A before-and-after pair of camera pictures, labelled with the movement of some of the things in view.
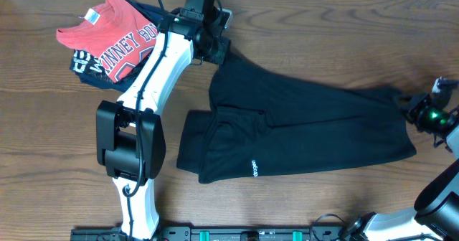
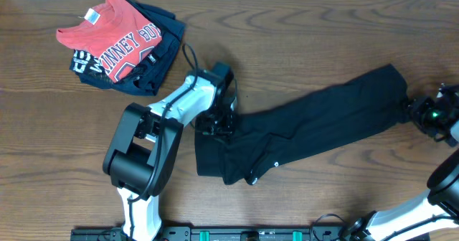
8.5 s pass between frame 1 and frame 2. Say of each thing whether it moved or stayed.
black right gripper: stayed
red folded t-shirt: stayed
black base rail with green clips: stayed
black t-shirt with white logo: moved
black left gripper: moved
